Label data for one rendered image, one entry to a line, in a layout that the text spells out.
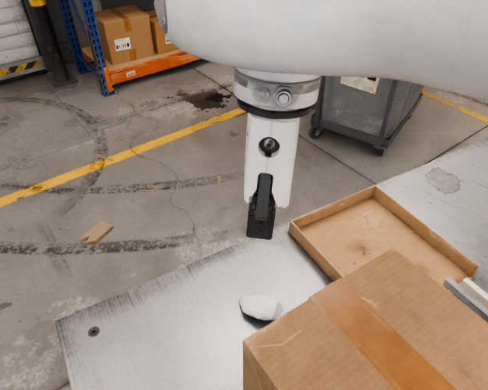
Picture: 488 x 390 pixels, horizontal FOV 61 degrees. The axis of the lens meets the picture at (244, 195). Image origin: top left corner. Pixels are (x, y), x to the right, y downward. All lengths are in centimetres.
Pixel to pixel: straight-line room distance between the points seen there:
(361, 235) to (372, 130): 165
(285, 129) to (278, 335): 22
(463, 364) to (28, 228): 217
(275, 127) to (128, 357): 55
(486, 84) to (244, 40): 14
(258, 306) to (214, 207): 149
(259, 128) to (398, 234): 68
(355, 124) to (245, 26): 237
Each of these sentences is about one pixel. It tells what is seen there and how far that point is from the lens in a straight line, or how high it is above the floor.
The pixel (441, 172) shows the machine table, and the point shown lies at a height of 83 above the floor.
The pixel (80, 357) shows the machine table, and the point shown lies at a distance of 84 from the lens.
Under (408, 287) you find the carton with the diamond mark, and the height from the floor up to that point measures 112.
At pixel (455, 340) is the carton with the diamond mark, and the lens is 52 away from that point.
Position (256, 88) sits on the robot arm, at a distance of 38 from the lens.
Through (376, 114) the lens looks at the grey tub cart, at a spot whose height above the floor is 31.
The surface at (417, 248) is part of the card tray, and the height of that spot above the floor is 83.
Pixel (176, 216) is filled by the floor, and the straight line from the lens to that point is 222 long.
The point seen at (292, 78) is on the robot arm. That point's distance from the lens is 38.
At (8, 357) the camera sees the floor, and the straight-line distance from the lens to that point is 195.
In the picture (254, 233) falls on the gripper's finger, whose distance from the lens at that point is 49.
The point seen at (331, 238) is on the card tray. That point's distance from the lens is 97.
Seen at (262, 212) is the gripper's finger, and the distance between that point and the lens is 43.
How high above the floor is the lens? 153
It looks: 41 degrees down
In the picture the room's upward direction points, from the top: straight up
